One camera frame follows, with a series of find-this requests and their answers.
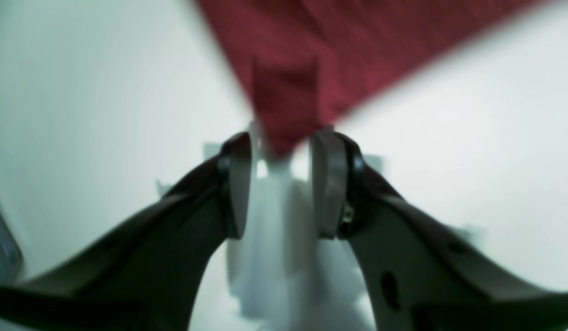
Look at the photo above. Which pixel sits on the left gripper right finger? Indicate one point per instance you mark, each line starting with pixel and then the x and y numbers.
pixel 419 275

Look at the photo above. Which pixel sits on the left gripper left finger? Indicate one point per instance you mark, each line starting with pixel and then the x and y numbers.
pixel 144 275

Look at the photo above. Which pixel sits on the dark red long-sleeve shirt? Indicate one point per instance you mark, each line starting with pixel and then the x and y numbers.
pixel 305 63

